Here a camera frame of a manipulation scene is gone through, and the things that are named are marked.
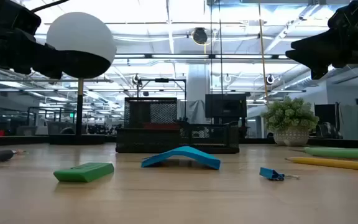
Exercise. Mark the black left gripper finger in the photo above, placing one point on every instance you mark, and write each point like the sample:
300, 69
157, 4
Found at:
48, 62

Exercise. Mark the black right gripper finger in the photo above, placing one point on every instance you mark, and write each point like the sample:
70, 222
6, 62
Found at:
315, 53

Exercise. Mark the green eraser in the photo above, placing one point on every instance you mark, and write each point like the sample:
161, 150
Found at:
84, 171

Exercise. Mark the black mesh desk organizer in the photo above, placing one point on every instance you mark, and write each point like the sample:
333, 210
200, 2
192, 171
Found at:
148, 140

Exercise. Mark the white globe lamp black base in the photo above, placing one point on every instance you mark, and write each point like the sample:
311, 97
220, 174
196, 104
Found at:
79, 34

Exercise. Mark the small ceiling reel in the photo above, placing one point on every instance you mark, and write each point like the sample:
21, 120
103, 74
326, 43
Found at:
135, 79
227, 78
270, 79

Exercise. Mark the green potted plant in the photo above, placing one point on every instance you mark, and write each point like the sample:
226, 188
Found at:
291, 115

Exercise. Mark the grey green fabric panel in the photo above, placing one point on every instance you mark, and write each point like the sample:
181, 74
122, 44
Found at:
357, 121

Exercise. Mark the black monitor on stand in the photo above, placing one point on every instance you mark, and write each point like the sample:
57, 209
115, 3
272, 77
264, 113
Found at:
225, 105

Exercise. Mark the blue binder clip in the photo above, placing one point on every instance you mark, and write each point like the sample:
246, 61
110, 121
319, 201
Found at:
267, 173

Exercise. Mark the grey fabric cover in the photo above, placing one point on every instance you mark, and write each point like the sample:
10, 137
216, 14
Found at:
196, 112

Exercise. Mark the blue sticky note pad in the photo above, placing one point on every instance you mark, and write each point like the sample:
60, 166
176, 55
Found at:
182, 151

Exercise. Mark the black metal rig frame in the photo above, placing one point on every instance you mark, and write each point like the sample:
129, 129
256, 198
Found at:
51, 108

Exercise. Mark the black table frame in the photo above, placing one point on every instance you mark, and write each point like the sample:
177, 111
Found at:
17, 140

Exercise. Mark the black metal gantry frame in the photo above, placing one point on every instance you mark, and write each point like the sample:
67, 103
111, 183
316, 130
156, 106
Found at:
162, 80

